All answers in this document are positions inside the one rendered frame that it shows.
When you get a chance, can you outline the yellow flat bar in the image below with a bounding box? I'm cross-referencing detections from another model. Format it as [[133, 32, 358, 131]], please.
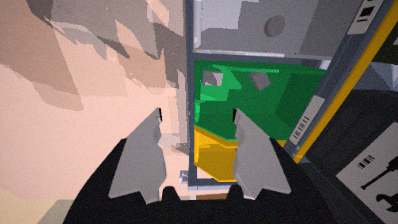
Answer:
[[293, 0, 398, 163]]

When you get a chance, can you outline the grey metal block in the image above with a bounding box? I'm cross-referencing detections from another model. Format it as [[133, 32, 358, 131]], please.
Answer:
[[202, 71, 223, 86], [249, 72, 271, 91]]

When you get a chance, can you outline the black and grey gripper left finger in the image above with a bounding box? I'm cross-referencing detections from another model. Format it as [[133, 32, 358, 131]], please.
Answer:
[[63, 107, 167, 224]]

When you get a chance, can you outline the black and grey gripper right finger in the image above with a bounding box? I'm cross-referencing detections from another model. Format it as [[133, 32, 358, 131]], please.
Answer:
[[233, 108, 337, 224]]

